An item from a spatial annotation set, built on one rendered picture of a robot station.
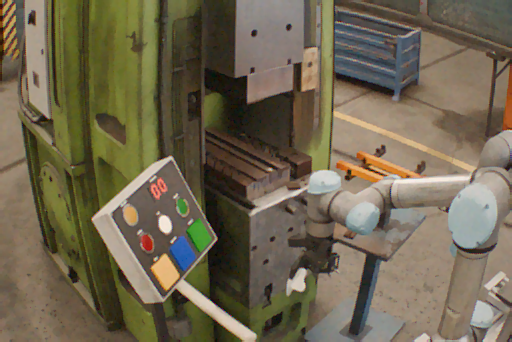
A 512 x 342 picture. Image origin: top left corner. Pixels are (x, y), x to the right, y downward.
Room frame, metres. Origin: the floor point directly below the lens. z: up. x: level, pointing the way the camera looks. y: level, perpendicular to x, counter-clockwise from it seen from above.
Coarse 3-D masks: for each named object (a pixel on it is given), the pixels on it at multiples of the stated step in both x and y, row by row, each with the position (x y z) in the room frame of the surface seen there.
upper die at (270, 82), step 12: (204, 72) 1.82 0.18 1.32; (216, 72) 1.77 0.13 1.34; (264, 72) 1.71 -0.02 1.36; (276, 72) 1.74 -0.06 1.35; (288, 72) 1.78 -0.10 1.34; (216, 84) 1.77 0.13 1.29; (228, 84) 1.73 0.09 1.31; (240, 84) 1.68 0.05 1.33; (252, 84) 1.67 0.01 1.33; (264, 84) 1.71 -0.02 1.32; (276, 84) 1.74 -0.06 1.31; (288, 84) 1.78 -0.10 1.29; (240, 96) 1.68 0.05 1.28; (252, 96) 1.67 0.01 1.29; (264, 96) 1.71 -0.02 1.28
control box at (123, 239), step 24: (168, 168) 1.40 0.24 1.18; (120, 192) 1.29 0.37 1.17; (144, 192) 1.27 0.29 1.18; (168, 192) 1.34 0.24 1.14; (96, 216) 1.15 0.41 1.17; (120, 216) 1.15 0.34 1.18; (144, 216) 1.22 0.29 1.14; (168, 216) 1.29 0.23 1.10; (192, 216) 1.36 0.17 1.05; (120, 240) 1.11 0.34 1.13; (168, 240) 1.23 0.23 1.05; (216, 240) 1.38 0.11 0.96; (120, 264) 1.12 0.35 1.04; (144, 264) 1.11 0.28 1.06; (192, 264) 1.24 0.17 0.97; (144, 288) 1.09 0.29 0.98; (168, 288) 1.12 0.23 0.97
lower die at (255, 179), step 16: (208, 128) 2.08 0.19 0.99; (208, 144) 1.94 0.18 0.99; (240, 144) 1.94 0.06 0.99; (208, 160) 1.84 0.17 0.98; (224, 160) 1.82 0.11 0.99; (240, 160) 1.82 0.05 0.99; (272, 160) 1.82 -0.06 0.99; (224, 176) 1.74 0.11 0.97; (240, 176) 1.72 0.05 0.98; (256, 176) 1.71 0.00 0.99; (272, 176) 1.74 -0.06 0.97; (288, 176) 1.79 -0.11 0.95; (240, 192) 1.68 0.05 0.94; (256, 192) 1.69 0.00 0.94
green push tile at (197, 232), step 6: (198, 222) 1.35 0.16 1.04; (192, 228) 1.32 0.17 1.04; (198, 228) 1.34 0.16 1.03; (204, 228) 1.36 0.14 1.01; (192, 234) 1.31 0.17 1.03; (198, 234) 1.32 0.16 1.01; (204, 234) 1.34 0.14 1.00; (192, 240) 1.30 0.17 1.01; (198, 240) 1.31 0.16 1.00; (204, 240) 1.33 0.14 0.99; (210, 240) 1.34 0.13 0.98; (198, 246) 1.29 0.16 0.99; (204, 246) 1.31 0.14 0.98
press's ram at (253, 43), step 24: (216, 0) 1.70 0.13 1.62; (240, 0) 1.64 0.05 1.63; (264, 0) 1.70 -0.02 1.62; (288, 0) 1.78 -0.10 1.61; (216, 24) 1.69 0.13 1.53; (240, 24) 1.64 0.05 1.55; (264, 24) 1.70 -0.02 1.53; (288, 24) 1.78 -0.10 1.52; (216, 48) 1.69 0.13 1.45; (240, 48) 1.64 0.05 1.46; (264, 48) 1.71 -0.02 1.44; (288, 48) 1.78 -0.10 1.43; (240, 72) 1.64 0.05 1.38
